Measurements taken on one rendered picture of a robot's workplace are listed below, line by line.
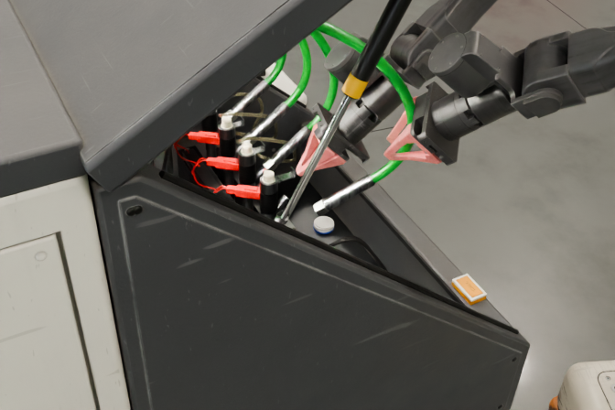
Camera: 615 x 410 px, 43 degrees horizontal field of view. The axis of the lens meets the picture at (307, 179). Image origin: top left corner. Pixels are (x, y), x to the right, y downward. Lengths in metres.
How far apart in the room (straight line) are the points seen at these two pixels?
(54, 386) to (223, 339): 0.17
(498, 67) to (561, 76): 0.07
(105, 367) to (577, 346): 1.94
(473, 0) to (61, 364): 0.75
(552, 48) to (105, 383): 0.61
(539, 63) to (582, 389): 1.27
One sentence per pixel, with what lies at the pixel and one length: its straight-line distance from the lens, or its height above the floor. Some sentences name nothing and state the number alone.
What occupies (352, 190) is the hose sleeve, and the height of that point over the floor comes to 1.14.
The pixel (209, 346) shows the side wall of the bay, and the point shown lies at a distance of 0.82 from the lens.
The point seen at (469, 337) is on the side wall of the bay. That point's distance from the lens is 1.09.
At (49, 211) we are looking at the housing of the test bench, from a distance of 0.64.
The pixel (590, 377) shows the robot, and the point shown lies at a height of 0.28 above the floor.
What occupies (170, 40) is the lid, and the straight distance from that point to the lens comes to 0.64.
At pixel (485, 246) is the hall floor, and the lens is 2.78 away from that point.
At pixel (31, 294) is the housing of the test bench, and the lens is 0.69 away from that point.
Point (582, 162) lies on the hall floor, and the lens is 3.29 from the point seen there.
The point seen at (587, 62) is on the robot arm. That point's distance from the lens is 0.93.
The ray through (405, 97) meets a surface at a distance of 1.04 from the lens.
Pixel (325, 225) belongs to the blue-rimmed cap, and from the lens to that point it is 1.50.
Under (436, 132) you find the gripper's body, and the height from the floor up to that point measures 1.27.
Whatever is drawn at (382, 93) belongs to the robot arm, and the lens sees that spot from 1.15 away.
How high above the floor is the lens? 1.85
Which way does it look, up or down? 38 degrees down
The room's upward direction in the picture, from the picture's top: 2 degrees clockwise
